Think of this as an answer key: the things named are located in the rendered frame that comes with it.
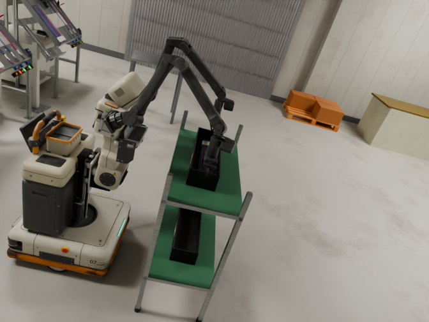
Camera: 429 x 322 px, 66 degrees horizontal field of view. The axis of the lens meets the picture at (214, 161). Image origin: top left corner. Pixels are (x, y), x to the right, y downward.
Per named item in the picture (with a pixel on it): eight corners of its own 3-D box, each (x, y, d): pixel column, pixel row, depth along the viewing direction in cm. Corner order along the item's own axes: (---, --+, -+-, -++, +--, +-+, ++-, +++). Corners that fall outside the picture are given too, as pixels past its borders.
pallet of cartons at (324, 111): (327, 118, 708) (336, 101, 689) (338, 132, 645) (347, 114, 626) (281, 105, 696) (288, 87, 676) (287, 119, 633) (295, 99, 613)
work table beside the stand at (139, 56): (172, 124, 475) (184, 70, 436) (122, 114, 459) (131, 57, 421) (172, 112, 513) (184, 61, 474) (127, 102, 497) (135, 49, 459)
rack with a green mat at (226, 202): (206, 232, 300) (243, 124, 247) (201, 324, 221) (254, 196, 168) (157, 221, 295) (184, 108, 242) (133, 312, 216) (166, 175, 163)
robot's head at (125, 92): (104, 92, 182) (125, 78, 177) (115, 81, 200) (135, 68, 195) (120, 113, 187) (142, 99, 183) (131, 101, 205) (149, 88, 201)
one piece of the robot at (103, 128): (97, 131, 178) (101, 113, 173) (100, 128, 182) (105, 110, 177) (115, 138, 179) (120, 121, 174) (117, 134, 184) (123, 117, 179)
